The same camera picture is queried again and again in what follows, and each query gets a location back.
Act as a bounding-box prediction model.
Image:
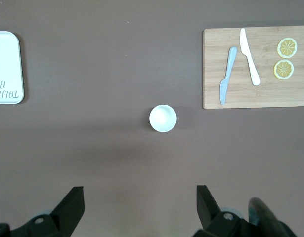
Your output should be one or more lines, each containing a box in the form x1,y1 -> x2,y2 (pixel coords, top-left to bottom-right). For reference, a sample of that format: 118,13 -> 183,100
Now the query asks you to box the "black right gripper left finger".
0,186 -> 85,237

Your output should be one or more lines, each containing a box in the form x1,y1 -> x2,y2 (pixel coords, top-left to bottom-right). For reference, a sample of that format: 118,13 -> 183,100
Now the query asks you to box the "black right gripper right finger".
192,185 -> 256,237

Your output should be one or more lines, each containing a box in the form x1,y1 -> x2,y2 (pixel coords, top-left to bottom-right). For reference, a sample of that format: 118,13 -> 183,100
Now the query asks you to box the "white plastic cup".
149,104 -> 177,133

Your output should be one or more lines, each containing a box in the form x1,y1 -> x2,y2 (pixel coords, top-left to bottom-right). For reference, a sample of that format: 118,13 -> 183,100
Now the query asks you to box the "cream tray with bear print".
0,31 -> 25,105

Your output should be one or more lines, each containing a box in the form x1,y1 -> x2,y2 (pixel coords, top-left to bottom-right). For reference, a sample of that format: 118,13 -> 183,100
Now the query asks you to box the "wooden cutting board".
203,25 -> 304,110

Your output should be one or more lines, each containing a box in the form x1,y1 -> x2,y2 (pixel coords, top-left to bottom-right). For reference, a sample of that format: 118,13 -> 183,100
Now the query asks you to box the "grey plastic knife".
219,46 -> 238,105

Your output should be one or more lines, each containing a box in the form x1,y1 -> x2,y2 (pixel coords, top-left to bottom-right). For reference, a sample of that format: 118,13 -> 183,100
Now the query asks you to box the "yellow lemon slice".
273,59 -> 295,80
277,37 -> 298,59

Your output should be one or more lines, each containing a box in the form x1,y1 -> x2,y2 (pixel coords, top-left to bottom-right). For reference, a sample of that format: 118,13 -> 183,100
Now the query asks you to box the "white plastic knife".
239,28 -> 261,86

